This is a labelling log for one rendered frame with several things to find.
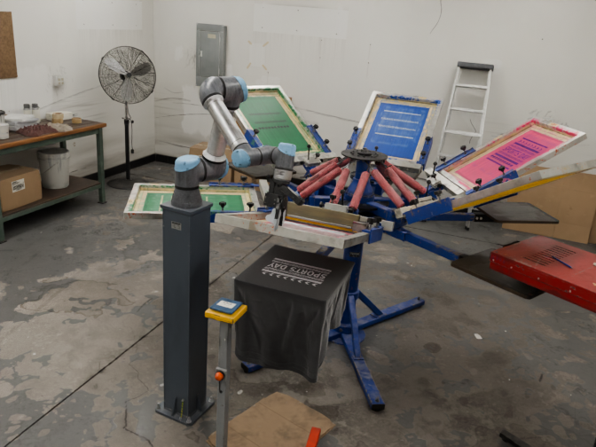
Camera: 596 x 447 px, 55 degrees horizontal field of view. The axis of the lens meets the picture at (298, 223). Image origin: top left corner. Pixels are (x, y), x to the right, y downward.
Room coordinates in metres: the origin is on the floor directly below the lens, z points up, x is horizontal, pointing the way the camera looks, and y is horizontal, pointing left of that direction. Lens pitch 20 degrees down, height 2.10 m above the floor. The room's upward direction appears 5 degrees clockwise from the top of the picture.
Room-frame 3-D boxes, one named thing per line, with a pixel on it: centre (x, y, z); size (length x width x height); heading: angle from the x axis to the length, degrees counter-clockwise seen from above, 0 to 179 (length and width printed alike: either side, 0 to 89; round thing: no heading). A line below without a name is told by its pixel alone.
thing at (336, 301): (2.45, -0.21, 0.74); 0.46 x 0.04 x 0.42; 161
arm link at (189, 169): (2.64, 0.54, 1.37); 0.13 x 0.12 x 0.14; 133
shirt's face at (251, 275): (2.51, -0.02, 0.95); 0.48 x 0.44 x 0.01; 161
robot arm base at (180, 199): (2.64, 0.55, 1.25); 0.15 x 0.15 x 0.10
